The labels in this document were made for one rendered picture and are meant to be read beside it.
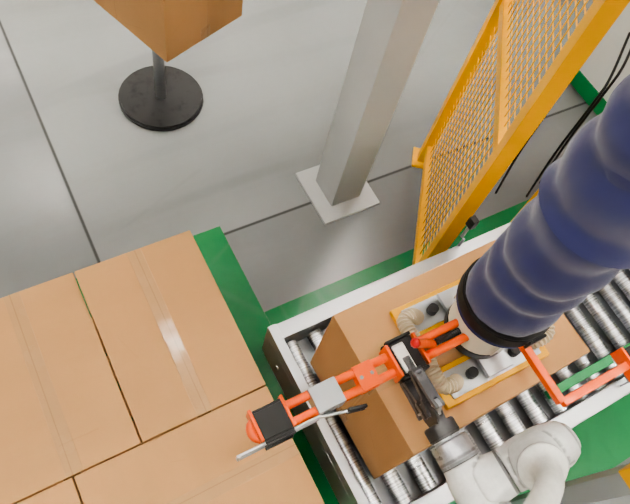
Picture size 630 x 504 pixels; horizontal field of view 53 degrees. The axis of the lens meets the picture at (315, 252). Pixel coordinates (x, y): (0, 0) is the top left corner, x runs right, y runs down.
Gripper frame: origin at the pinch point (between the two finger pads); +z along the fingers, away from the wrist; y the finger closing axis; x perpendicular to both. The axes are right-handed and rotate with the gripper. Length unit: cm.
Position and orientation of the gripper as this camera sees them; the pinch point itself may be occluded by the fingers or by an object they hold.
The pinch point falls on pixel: (400, 359)
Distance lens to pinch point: 153.1
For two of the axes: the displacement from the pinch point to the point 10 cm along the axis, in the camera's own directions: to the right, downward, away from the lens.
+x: 8.7, -3.5, 3.4
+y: -1.6, 4.5, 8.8
